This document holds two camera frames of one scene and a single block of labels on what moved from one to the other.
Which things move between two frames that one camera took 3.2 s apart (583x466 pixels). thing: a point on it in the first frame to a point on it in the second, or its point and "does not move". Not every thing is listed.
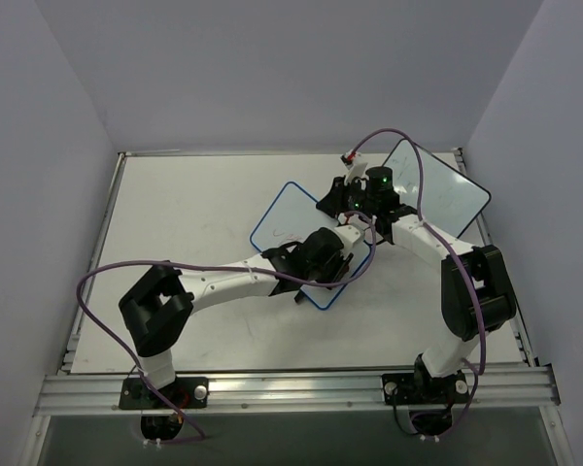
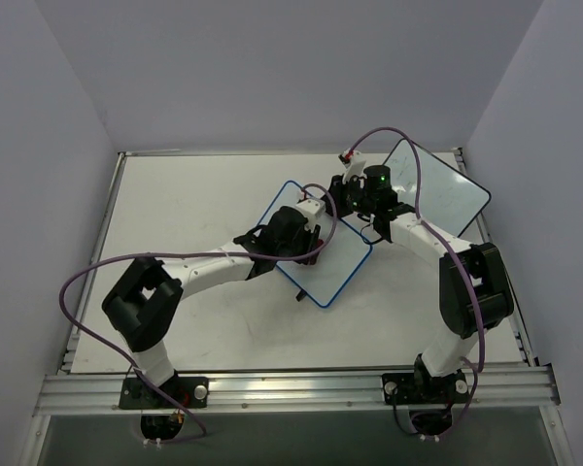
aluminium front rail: (242, 388) does not move
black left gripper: (334, 271) to (314, 241)
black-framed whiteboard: (451, 200) does not move
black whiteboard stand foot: (299, 297) does not move
